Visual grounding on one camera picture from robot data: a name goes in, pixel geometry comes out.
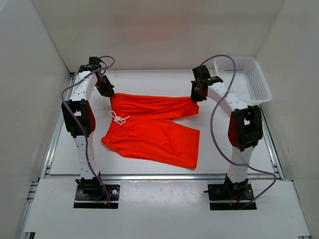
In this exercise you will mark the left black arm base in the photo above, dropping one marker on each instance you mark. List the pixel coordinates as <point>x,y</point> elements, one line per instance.
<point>90,194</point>

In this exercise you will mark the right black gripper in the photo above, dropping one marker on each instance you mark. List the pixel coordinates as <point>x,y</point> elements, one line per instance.
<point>194,97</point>

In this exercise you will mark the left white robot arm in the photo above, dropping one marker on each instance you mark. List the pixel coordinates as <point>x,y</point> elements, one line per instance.
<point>78,115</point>

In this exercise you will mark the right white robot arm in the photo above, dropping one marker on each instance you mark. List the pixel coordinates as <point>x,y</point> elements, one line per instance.
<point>245,126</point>

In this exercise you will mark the white plastic basket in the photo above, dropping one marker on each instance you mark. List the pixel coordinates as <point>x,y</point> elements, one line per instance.
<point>249,84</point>

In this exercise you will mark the aluminium table rail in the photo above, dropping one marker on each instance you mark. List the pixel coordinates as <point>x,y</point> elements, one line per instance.
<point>164,177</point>

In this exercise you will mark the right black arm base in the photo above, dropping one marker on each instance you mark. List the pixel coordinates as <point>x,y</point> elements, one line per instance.
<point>231,196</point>

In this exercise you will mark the orange shorts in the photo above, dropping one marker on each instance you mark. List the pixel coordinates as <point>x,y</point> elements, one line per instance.
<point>143,127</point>

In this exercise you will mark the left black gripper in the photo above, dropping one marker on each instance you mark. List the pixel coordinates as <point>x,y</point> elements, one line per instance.
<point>108,91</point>

